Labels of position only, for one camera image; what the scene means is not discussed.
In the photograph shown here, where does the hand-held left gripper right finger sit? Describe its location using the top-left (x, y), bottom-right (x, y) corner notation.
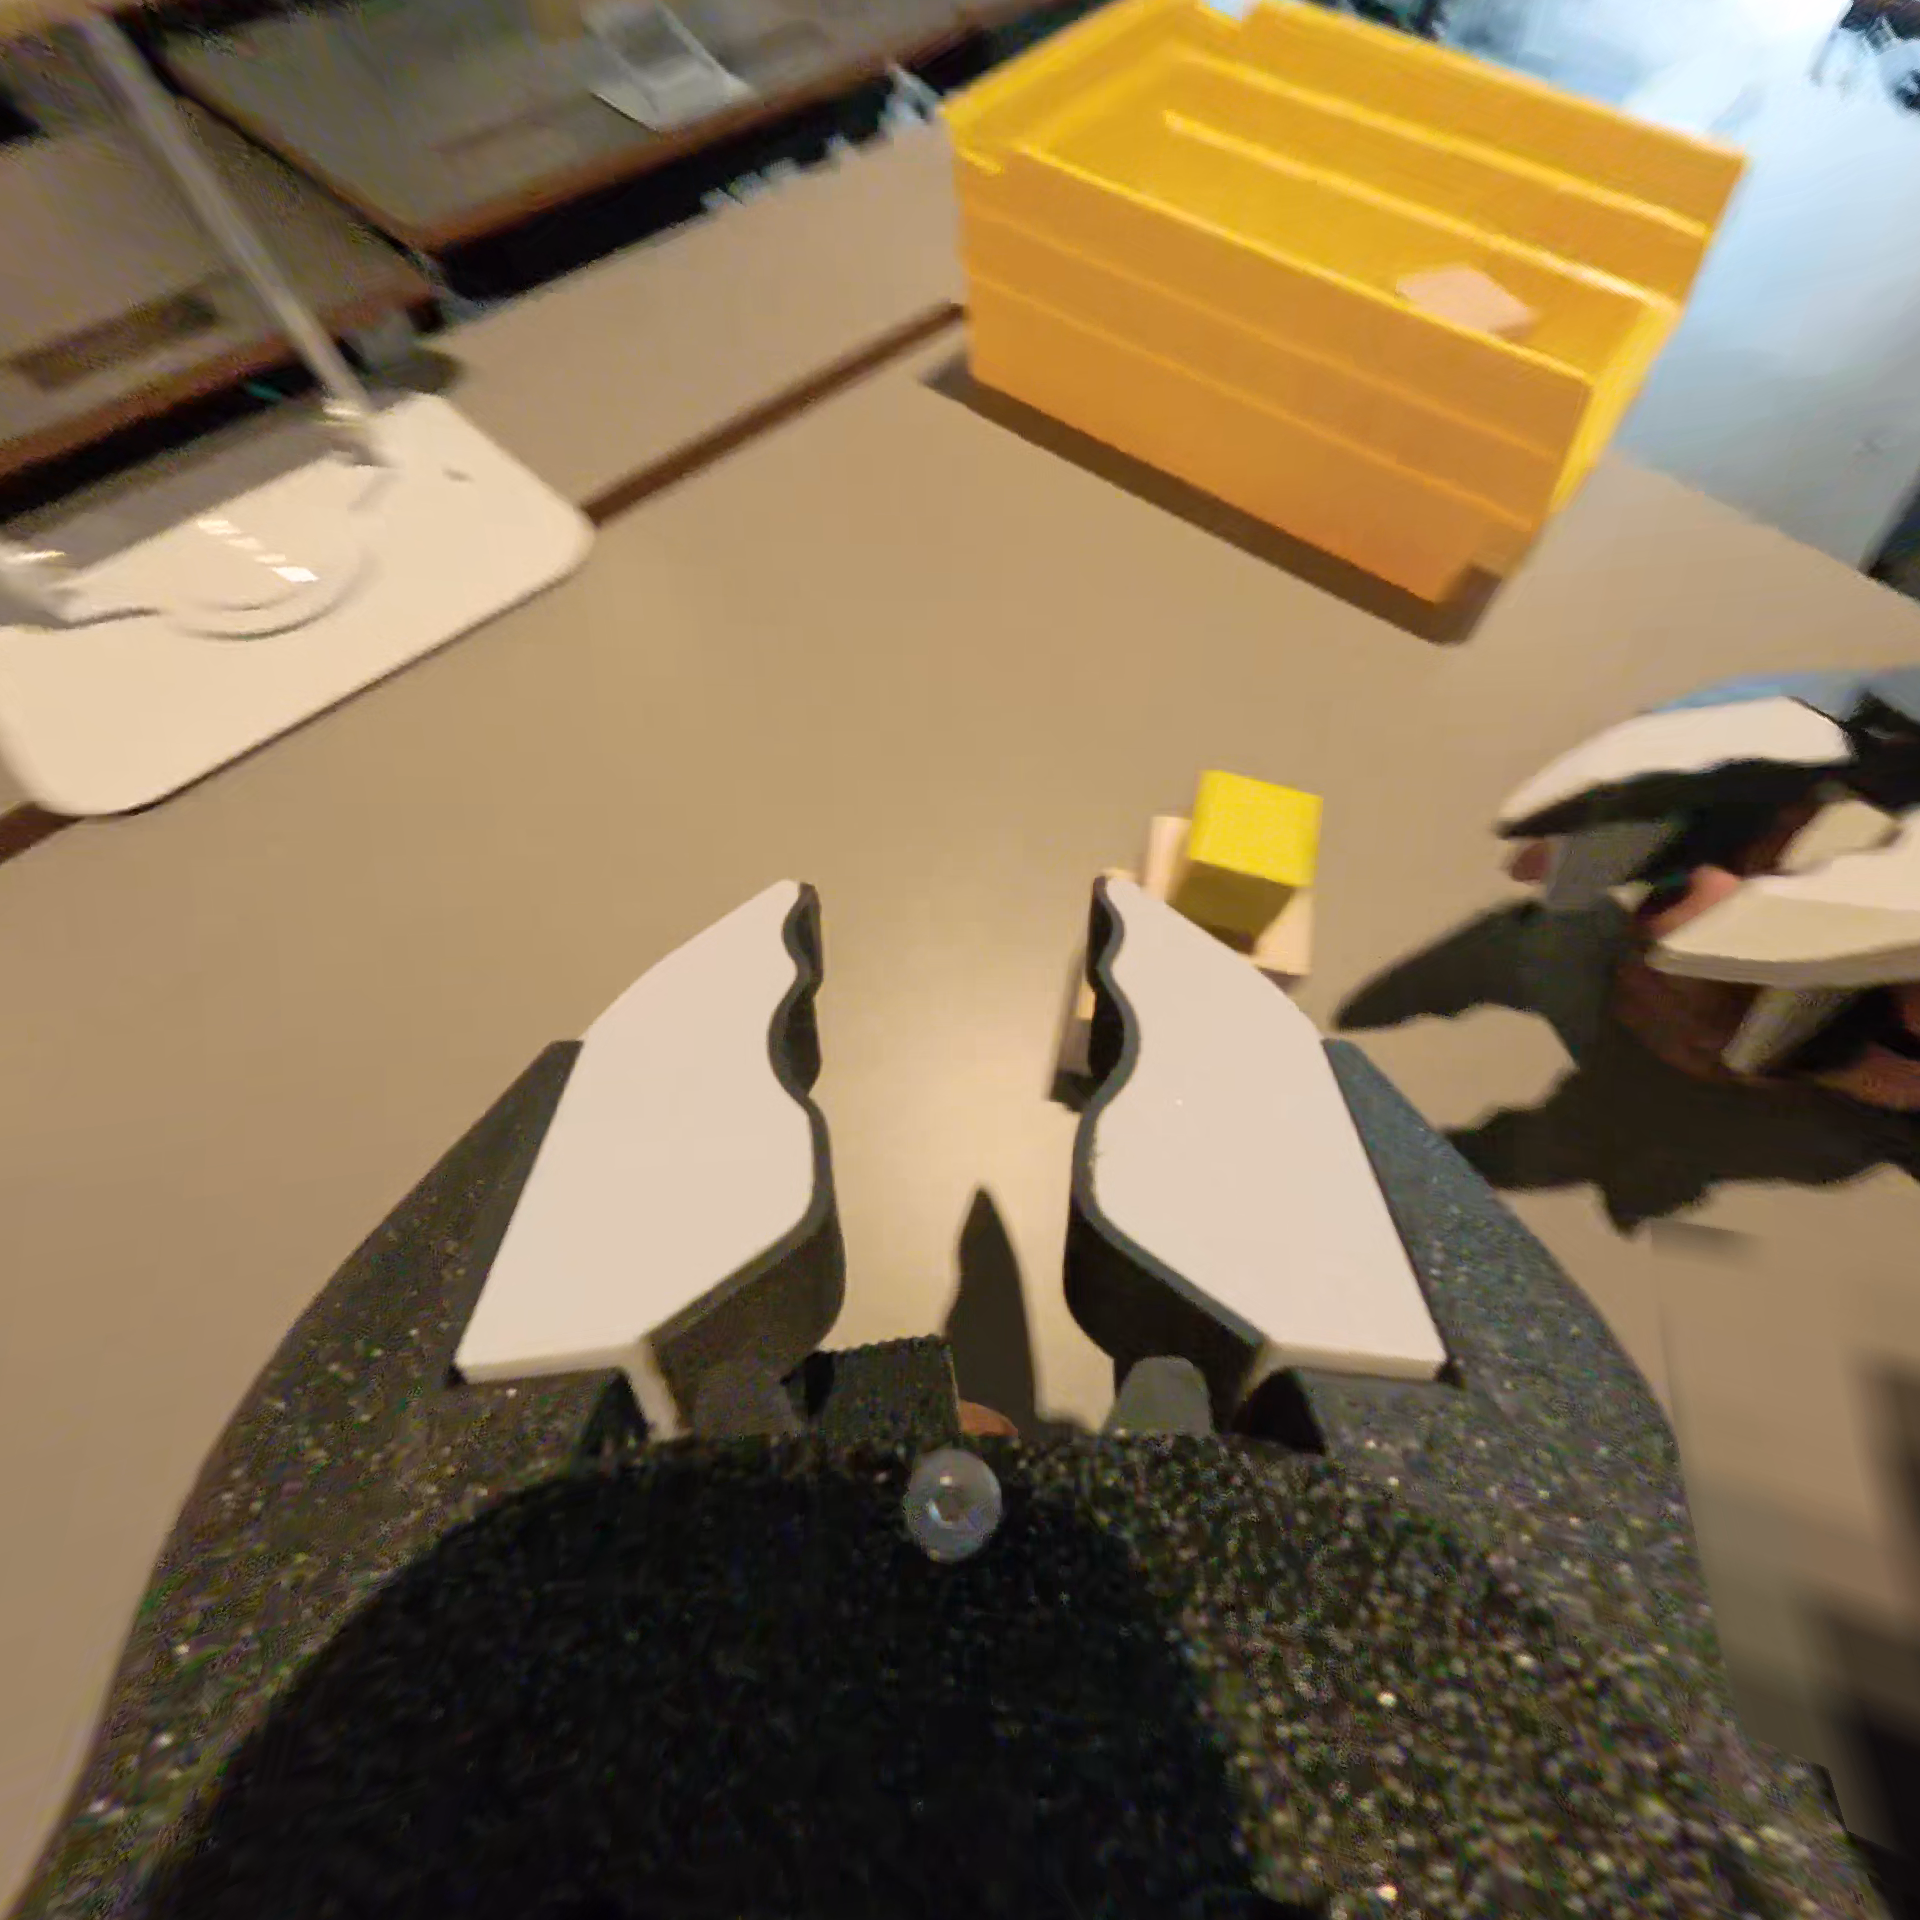
top-left (1066, 873), bottom-right (1452, 1432)

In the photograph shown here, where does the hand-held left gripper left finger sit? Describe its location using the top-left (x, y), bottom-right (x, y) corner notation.
top-left (456, 879), bottom-right (847, 1440)

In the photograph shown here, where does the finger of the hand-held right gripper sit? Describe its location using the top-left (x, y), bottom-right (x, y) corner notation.
top-left (1648, 800), bottom-right (1920, 1078)
top-left (1498, 696), bottom-right (1863, 911)

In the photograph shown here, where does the medium plain wooden cube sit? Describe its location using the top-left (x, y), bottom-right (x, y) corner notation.
top-left (1144, 813), bottom-right (1319, 992)

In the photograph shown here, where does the yellow wooden cube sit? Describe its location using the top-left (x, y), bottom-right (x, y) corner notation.
top-left (1185, 767), bottom-right (1327, 939)

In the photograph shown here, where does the person's right hand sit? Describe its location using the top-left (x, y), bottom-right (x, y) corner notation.
top-left (1612, 870), bottom-right (1920, 1115)

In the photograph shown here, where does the pale flat piece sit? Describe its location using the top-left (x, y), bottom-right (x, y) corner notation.
top-left (1394, 267), bottom-right (1539, 335)

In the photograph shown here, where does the yellow plastic bin stack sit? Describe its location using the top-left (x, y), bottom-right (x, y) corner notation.
top-left (943, 0), bottom-right (1748, 605)

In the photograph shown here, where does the white document stand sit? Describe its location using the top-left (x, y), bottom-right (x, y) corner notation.
top-left (0, 7), bottom-right (596, 817)

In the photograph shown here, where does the clear acrylic holder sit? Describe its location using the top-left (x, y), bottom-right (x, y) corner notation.
top-left (583, 0), bottom-right (755, 134)

